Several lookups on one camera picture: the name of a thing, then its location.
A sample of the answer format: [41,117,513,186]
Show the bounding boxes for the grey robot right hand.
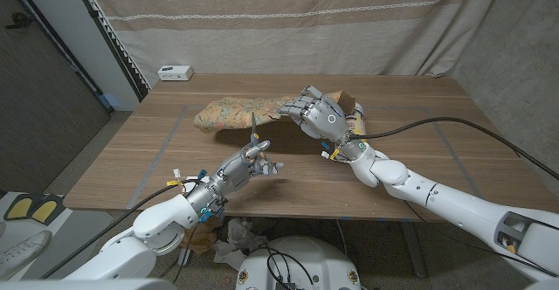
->
[278,85,369,162]

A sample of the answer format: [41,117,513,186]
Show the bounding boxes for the yellow black foot pad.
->
[3,193,38,222]
[37,196,66,225]

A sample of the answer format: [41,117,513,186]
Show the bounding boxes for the perforated metal rail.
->
[69,0,152,103]

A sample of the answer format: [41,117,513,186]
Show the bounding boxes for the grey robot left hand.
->
[185,139,285,224]

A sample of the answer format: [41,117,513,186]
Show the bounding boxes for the grey scissors with tan grips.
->
[248,111,268,169]

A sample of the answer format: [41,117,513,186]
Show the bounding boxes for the dark grey door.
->
[0,0,111,195]

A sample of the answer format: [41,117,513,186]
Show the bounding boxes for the floral patterned cloth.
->
[193,89,357,135]

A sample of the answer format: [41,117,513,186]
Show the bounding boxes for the white power strip box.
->
[157,65,195,82]

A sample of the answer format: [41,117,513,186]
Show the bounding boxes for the beige striped curtain backdrop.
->
[80,0,507,78]

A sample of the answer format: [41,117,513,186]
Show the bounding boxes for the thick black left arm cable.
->
[41,178,202,280]

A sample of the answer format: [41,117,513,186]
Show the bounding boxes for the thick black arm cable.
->
[41,178,202,280]
[349,116,559,182]

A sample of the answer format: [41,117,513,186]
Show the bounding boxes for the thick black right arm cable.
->
[349,116,559,182]

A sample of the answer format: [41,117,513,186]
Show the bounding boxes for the white sneaker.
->
[0,230,53,278]

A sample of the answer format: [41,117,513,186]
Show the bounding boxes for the crumpled white paper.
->
[212,217,268,272]

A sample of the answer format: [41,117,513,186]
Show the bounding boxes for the metal table leg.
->
[177,248,196,268]
[399,222,428,279]

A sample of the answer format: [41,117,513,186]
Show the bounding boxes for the white yellow wipes canister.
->
[347,101,368,137]

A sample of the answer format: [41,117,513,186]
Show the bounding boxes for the crumpled brown paper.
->
[181,217,222,256]

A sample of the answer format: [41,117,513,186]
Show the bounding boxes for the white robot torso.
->
[235,236,362,290]

